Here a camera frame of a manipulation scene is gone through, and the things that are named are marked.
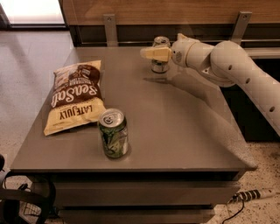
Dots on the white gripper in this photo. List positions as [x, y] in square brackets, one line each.
[178, 52]

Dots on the white 7up can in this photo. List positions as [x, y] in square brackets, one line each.
[160, 67]

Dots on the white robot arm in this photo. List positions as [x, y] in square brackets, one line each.
[224, 64]

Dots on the green soda can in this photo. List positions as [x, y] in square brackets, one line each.
[114, 133]

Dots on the Late July chips bag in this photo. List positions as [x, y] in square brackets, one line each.
[76, 97]

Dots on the white power strip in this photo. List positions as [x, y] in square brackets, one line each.
[255, 194]

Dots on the left metal bracket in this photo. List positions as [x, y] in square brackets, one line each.
[109, 21]

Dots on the metal bracket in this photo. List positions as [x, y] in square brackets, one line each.
[109, 21]
[240, 26]

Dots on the right metal bracket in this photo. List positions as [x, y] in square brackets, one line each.
[240, 26]

